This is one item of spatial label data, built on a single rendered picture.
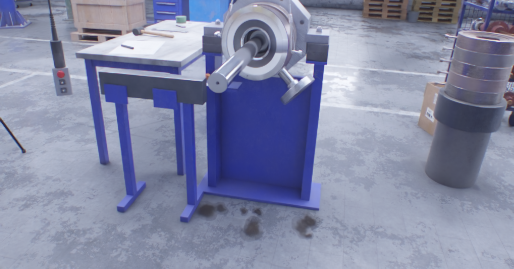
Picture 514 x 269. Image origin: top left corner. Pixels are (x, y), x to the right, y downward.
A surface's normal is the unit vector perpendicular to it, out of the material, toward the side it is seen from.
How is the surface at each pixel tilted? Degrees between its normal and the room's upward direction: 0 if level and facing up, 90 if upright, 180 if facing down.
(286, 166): 90
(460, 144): 90
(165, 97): 90
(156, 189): 0
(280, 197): 0
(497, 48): 90
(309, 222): 0
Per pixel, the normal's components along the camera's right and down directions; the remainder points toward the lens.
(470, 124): -0.43, 0.36
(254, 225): 0.04, -0.91
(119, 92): -0.19, 0.40
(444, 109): -0.94, 0.11
